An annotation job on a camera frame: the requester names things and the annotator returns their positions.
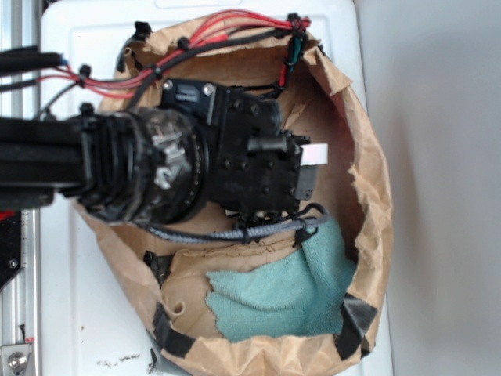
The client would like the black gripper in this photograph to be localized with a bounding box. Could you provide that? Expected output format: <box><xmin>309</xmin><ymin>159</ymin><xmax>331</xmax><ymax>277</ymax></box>
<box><xmin>159</xmin><ymin>79</ymin><xmax>328</xmax><ymax>218</ymax></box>

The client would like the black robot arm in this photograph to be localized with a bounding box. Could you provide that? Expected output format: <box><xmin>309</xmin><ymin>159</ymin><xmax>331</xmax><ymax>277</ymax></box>
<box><xmin>1</xmin><ymin>79</ymin><xmax>328</xmax><ymax>225</ymax></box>

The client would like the teal microfiber cloth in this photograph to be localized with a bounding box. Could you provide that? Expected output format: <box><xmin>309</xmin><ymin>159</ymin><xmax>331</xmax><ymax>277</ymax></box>
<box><xmin>206</xmin><ymin>219</ymin><xmax>356</xmax><ymax>342</ymax></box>

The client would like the brown paper bag tray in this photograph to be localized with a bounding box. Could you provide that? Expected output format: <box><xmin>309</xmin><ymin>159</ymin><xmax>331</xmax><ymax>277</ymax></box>
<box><xmin>85</xmin><ymin>4</ymin><xmax>393</xmax><ymax>375</ymax></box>

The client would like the white plastic lid base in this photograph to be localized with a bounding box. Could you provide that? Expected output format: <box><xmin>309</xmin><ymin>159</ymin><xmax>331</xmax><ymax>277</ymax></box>
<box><xmin>38</xmin><ymin>0</ymin><xmax>395</xmax><ymax>376</ymax></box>

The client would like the grey braided cable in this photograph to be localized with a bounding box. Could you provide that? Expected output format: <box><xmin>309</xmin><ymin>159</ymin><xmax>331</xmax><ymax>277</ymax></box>
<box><xmin>136</xmin><ymin>202</ymin><xmax>331</xmax><ymax>246</ymax></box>

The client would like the red wire bundle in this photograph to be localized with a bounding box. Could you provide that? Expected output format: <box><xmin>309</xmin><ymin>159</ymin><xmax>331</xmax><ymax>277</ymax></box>
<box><xmin>0</xmin><ymin>9</ymin><xmax>312</xmax><ymax>118</ymax></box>

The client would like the black mounting bracket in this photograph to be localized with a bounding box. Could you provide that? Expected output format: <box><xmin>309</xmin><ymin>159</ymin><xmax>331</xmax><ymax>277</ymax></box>
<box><xmin>0</xmin><ymin>211</ymin><xmax>23</xmax><ymax>290</ymax></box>

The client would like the aluminium frame rail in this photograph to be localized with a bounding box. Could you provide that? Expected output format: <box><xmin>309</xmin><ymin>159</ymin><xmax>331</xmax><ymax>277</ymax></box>
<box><xmin>1</xmin><ymin>1</ymin><xmax>42</xmax><ymax>375</ymax></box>

